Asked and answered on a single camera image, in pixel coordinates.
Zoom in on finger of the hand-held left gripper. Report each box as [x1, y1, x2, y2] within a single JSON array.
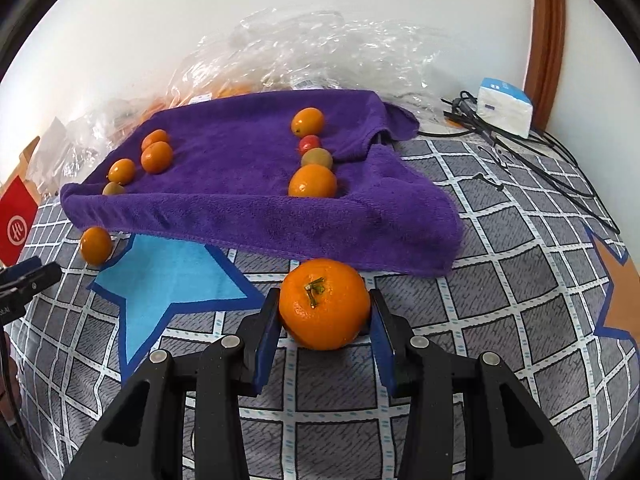
[[0, 256, 63, 307]]

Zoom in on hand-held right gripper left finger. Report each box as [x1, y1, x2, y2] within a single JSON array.
[[62, 287, 282, 480]]

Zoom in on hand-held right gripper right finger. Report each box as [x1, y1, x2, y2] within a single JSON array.
[[368, 288, 586, 480]]

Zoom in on black power plug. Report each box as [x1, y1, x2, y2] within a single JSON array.
[[441, 91, 482, 122]]

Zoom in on crumpled clear plastic wrap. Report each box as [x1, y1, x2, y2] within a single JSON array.
[[30, 96, 168, 197]]

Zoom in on large greenish kumquat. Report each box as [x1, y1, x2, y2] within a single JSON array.
[[300, 147, 334, 170]]

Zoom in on small tangerine with stem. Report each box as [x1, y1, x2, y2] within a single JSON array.
[[278, 258, 371, 351]]

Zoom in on large clear plastic bag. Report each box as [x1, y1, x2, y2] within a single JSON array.
[[170, 6, 453, 111]]

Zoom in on grey checked bedsheet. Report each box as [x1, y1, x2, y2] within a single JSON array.
[[5, 132, 640, 480]]

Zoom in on purple towel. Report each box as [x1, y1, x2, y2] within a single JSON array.
[[60, 89, 464, 279]]

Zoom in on white tissue pack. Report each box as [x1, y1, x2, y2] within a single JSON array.
[[475, 77, 534, 139]]

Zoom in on red box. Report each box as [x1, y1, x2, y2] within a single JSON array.
[[0, 176, 41, 267]]

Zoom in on black cable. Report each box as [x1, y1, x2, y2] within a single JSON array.
[[417, 110, 622, 235]]

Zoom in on brown wooden door frame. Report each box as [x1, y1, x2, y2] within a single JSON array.
[[520, 0, 567, 127]]

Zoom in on large orange kumquat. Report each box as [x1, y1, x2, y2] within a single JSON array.
[[288, 164, 338, 198]]

